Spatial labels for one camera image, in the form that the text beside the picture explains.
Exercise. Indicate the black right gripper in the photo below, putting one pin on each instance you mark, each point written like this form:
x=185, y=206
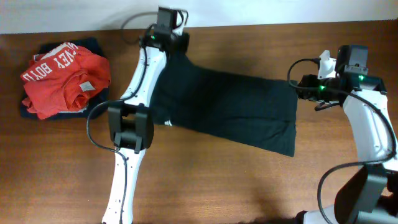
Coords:
x=310, y=94

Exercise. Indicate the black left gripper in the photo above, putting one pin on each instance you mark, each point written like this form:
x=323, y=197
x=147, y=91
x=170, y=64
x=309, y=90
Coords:
x=183, y=43

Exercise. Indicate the dark green t-shirt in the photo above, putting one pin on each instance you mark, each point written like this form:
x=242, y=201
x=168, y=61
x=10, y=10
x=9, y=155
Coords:
x=250, y=110

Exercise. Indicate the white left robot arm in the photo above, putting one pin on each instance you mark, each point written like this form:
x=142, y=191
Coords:
x=130, y=124

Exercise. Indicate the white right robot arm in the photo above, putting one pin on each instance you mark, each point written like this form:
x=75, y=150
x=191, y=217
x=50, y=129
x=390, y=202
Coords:
x=370, y=196

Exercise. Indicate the navy blue folded garment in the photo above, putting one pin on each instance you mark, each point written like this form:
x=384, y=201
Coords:
x=91, y=44

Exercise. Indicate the red printed t-shirt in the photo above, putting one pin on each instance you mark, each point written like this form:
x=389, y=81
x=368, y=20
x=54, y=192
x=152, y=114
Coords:
x=64, y=80

